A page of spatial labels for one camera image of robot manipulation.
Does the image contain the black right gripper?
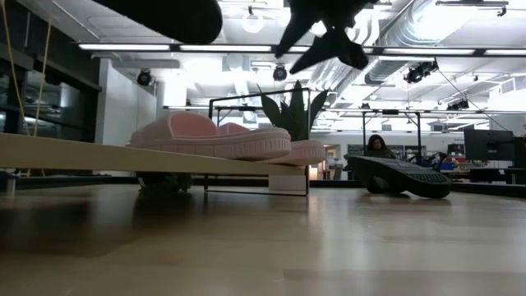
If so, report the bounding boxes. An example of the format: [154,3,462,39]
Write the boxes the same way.
[274,0,379,74]

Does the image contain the pink slide sandal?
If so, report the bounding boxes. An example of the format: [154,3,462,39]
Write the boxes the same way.
[126,110,293,161]
[265,139,327,167]

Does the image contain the black slide sandal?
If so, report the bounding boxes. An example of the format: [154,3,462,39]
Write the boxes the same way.
[90,0,224,46]
[346,155,453,201]

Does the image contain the round white lamp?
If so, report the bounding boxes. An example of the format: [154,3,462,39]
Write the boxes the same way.
[241,5,265,35]

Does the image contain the snake plant in white pot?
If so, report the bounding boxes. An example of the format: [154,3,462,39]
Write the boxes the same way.
[257,80,330,192]

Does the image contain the long light bar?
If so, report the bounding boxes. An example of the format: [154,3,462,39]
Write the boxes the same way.
[76,42,526,58]

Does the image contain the person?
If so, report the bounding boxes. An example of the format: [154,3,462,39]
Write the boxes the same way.
[364,133,397,160]

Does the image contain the black computer monitor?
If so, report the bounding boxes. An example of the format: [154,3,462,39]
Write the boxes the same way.
[463,128,515,163]

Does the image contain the small succulent in dark pot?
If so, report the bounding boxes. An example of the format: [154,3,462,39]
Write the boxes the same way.
[135,171,194,194]

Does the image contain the black metal stand frame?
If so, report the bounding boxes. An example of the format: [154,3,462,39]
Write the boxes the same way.
[360,108,423,158]

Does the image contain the black camera cluster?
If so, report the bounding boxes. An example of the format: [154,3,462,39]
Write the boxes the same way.
[403,57,440,85]

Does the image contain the wooden shelf black wire frame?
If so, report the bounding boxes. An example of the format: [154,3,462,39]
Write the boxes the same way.
[0,87,311,197]

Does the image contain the yellow cable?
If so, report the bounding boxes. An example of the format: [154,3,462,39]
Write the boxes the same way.
[0,0,53,178]

